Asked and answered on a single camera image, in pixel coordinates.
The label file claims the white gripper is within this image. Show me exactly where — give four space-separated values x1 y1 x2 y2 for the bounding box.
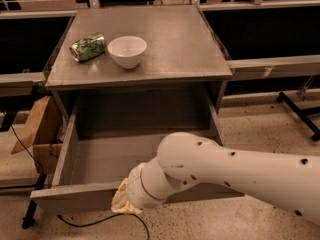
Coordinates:
111 158 187 215

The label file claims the grey top drawer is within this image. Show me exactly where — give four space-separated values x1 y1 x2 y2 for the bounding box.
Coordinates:
29 89 246 216

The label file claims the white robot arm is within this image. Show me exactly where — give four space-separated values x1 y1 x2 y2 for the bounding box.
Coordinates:
111 132 320 225

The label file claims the grey wooden drawer cabinet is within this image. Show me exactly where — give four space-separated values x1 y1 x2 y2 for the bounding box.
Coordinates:
46 5 232 106

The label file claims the black tripod stand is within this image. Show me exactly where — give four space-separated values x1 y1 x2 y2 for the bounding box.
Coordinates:
22 174 47 229

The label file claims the brown cardboard box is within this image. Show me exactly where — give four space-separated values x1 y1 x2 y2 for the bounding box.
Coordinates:
11 96 63 174

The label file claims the white ceramic bowl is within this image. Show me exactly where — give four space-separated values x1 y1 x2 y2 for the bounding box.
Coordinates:
107 36 147 69

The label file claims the crushed green soda can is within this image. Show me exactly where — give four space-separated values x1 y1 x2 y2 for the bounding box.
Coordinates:
69 33 106 62

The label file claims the black floor cable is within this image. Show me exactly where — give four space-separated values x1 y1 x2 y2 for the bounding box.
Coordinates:
56 212 151 240

